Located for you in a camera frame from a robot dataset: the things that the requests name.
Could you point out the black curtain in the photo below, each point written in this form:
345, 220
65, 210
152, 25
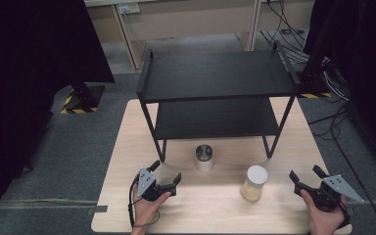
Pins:
29, 81
368, 49

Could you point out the person's right hand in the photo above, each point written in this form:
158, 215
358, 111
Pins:
324, 220

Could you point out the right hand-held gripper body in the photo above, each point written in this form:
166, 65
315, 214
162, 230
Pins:
334, 192

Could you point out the light wooden desk frame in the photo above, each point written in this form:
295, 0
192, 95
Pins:
189, 23

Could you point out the person's left hand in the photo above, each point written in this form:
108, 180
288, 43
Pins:
150, 210

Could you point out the grey floor tape strip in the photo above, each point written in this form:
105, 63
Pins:
98, 209

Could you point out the glass jar with white lid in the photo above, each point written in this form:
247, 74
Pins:
254, 184

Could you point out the glass jar with metal lid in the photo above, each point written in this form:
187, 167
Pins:
204, 160

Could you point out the black two-tier shelf rack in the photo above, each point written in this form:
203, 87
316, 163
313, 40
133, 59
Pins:
215, 84

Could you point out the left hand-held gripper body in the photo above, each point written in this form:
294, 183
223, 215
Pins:
146, 182

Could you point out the white wall socket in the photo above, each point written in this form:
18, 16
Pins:
129, 8

